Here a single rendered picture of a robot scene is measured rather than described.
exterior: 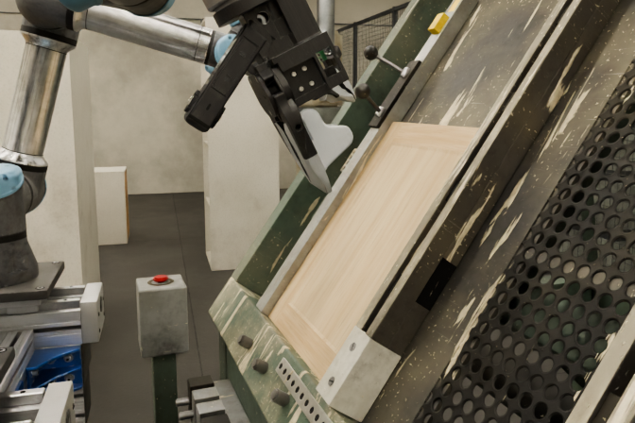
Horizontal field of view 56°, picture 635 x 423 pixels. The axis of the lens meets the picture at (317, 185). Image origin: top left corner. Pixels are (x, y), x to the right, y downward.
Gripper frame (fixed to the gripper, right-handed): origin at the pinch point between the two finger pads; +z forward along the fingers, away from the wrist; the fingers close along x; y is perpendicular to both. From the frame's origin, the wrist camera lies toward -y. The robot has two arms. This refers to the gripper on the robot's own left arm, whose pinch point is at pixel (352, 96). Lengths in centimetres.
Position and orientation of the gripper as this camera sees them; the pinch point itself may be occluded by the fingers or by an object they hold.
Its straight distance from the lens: 149.5
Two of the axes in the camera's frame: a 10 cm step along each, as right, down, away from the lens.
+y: -5.5, 2.5, 8.0
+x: -3.4, 8.0, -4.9
